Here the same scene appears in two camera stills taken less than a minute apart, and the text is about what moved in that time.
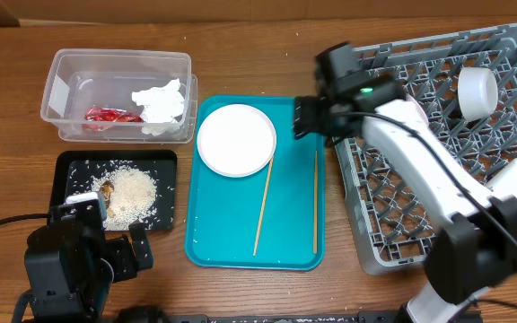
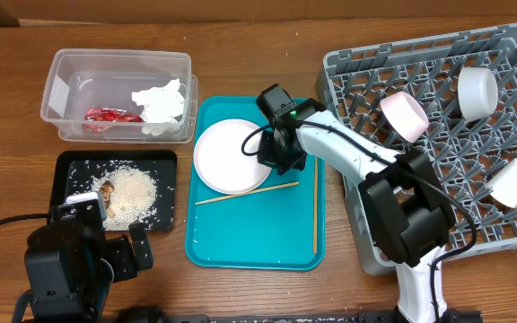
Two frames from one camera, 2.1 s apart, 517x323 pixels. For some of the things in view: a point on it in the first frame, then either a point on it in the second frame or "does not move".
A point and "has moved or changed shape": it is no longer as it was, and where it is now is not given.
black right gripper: (309, 116) to (281, 158)
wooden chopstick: (315, 204) does not move
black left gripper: (127, 263) does not move
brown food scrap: (107, 187) does not move
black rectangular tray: (74, 170) does not move
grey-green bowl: (477, 91) does not move
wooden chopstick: (264, 208) to (244, 193)
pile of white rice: (133, 198) does not move
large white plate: (236, 140) has moved or changed shape
